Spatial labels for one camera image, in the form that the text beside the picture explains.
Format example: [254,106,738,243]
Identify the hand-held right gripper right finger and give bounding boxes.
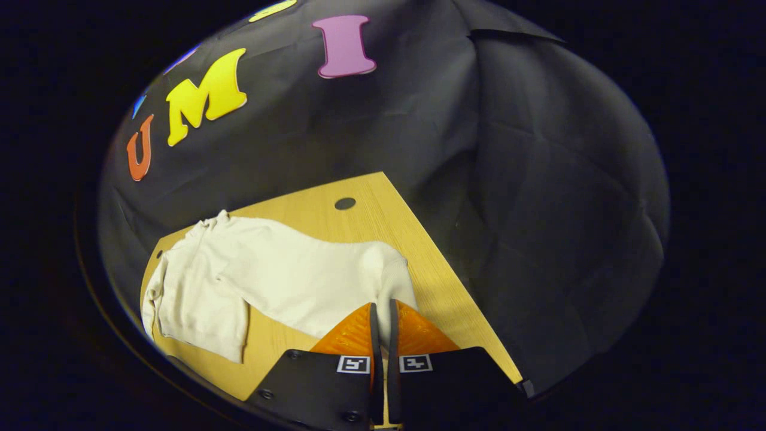
[387,299,534,431]

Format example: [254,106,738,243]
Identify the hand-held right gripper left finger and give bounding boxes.
[247,302,384,431]

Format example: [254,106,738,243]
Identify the cream knit sweater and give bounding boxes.
[141,210,420,365]

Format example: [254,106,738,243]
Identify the black backdrop cloth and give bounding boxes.
[99,0,671,396]

